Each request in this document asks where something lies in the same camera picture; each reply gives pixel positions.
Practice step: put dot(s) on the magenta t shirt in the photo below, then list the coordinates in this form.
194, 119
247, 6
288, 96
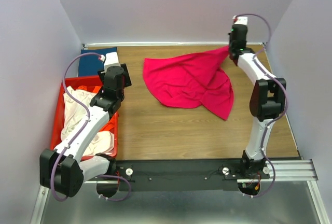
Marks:
191, 80

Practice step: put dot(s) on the black mounting base plate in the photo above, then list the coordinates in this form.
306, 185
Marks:
177, 175

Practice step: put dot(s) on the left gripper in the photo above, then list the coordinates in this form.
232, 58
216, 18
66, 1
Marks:
127, 81

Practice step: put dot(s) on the orange t shirt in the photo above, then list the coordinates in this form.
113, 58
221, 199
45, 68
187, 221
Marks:
94, 90

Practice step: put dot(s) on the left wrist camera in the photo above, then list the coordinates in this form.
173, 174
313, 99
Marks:
109, 60

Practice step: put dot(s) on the pale pink t shirt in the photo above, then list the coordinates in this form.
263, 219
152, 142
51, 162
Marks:
73, 114

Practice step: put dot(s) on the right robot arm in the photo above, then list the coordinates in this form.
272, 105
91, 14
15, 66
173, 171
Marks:
267, 102

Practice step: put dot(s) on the folded blue t shirt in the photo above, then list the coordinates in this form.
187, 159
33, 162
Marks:
90, 65

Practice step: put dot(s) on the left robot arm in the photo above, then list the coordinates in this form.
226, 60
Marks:
62, 169

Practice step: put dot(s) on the aluminium frame rail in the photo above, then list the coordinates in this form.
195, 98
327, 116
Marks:
290, 195

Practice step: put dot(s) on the red plastic bin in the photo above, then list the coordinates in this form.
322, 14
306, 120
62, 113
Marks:
75, 82

